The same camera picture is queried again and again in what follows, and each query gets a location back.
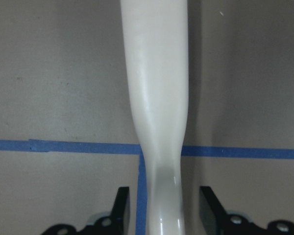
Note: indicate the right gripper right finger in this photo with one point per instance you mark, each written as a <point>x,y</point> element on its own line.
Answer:
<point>217,221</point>

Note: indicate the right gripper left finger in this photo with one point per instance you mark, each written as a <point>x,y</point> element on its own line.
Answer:
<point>115,222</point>

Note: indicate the beige hand brush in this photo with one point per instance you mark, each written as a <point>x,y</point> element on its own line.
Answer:
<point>155,34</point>

